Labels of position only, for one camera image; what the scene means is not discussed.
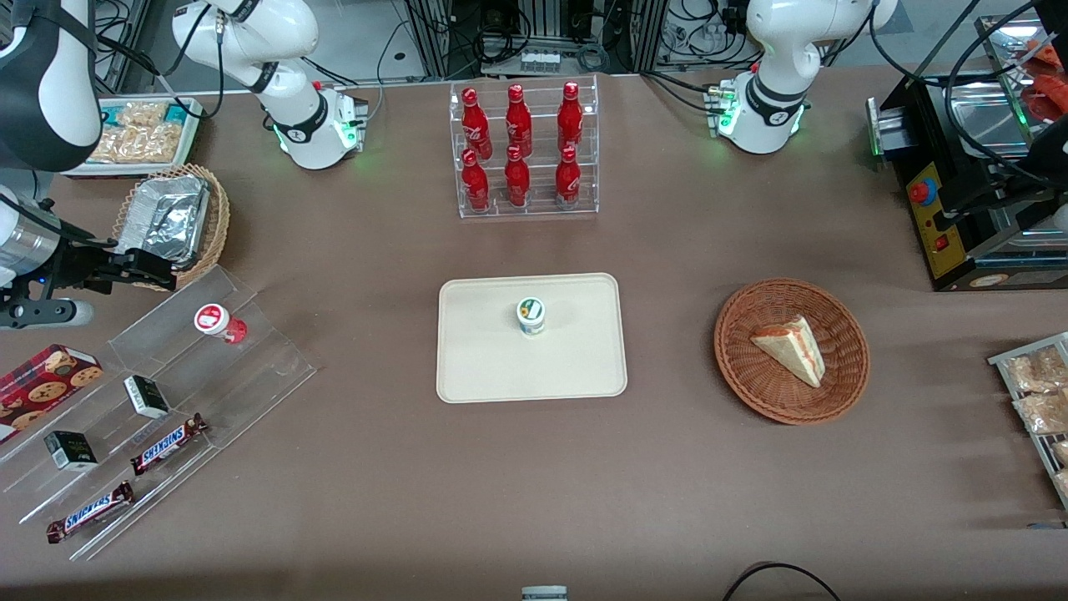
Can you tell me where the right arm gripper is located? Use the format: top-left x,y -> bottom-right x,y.
38,241 -> 178,295

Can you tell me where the red gum bottle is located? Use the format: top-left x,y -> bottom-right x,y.
194,303 -> 249,345

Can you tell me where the white tray of snack packs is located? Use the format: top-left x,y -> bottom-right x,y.
65,96 -> 203,178

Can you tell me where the beige plastic tray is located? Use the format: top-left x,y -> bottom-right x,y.
436,273 -> 628,405

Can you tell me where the aluminium foil container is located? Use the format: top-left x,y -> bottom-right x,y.
117,174 -> 210,268

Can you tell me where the oval light wicker basket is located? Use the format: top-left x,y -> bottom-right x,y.
113,163 -> 231,291

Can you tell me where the small black box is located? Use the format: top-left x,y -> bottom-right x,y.
123,375 -> 171,419
43,431 -> 99,472

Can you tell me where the clear acrylic stepped shelf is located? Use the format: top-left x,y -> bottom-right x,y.
0,265 -> 319,562

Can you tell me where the red cookie box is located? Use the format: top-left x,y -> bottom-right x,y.
0,344 -> 105,443

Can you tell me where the Snickers chocolate bar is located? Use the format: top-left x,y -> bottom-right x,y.
130,413 -> 209,477
46,482 -> 135,544

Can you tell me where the red cola bottle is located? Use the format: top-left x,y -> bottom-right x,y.
506,83 -> 533,158
555,145 -> 582,206
461,149 -> 491,211
557,81 -> 584,153
504,145 -> 531,208
461,87 -> 493,161

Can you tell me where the clear acrylic bottle rack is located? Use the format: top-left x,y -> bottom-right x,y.
449,75 -> 600,220

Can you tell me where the round brown wicker basket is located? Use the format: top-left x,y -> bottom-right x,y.
714,278 -> 871,427

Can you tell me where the wrapped triangle sandwich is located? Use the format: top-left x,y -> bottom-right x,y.
750,315 -> 827,389

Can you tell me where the black food warmer appliance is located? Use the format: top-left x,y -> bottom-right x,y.
866,15 -> 1068,293

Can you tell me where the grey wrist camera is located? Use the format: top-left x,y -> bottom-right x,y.
0,299 -> 94,330

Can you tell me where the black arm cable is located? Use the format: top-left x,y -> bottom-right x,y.
90,7 -> 226,119

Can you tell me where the black looped cable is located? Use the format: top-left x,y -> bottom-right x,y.
721,562 -> 844,601

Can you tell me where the grey wire rack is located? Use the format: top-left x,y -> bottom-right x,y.
989,332 -> 1068,510

